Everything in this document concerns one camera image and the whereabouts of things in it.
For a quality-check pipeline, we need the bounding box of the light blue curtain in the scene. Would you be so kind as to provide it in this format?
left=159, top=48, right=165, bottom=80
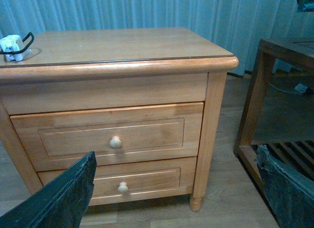
left=0, top=0, right=314, bottom=76

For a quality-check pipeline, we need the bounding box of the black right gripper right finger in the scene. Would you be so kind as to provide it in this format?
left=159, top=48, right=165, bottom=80
left=256, top=144, right=314, bottom=228

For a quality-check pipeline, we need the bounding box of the white power adapter on floor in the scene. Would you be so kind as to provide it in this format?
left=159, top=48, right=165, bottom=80
left=269, top=83, right=313, bottom=95

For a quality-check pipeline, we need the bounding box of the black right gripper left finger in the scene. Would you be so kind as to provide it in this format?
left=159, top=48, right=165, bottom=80
left=0, top=151, right=97, bottom=228

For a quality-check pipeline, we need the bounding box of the dark wooden side table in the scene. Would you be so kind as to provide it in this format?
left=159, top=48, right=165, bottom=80
left=233, top=37, right=314, bottom=189

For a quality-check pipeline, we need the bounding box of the white charger with black cable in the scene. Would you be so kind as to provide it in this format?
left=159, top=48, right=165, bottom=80
left=0, top=32, right=34, bottom=62

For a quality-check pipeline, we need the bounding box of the light wooden nightstand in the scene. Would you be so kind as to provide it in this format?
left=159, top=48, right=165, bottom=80
left=0, top=28, right=238, bottom=212

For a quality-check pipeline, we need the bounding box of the round drawer knob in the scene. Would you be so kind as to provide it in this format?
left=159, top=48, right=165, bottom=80
left=109, top=136, right=122, bottom=149
left=118, top=182, right=129, bottom=194

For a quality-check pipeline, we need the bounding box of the dark object at top right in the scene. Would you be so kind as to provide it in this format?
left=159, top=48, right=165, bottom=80
left=297, top=0, right=314, bottom=12

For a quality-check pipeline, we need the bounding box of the wooden drawer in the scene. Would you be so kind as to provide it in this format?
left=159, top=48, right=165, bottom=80
left=37, top=156, right=198, bottom=199
left=11, top=102, right=203, bottom=171

